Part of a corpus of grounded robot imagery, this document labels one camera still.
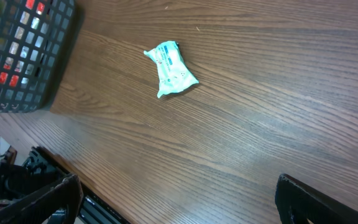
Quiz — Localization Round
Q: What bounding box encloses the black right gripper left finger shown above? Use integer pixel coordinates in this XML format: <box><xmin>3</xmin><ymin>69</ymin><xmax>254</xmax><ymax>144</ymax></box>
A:
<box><xmin>0</xmin><ymin>180</ymin><xmax>77</xmax><ymax>224</ymax></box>

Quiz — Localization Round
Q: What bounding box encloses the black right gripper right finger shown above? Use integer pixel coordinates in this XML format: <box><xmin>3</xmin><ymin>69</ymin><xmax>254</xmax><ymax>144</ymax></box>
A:
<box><xmin>275</xmin><ymin>174</ymin><xmax>358</xmax><ymax>224</ymax></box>

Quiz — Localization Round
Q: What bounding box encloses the teal wet wipes packet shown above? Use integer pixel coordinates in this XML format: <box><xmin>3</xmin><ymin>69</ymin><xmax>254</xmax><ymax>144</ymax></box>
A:
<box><xmin>144</xmin><ymin>40</ymin><xmax>199</xmax><ymax>98</ymax></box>

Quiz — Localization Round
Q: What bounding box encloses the grey plastic mesh basket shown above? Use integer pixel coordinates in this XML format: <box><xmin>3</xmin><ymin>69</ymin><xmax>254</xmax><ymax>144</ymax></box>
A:
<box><xmin>0</xmin><ymin>0</ymin><xmax>80</xmax><ymax>113</ymax></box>

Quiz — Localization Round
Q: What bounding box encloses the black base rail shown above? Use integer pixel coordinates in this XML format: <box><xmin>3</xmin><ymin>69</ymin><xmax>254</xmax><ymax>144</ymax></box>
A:
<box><xmin>25</xmin><ymin>146</ymin><xmax>129</xmax><ymax>224</ymax></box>

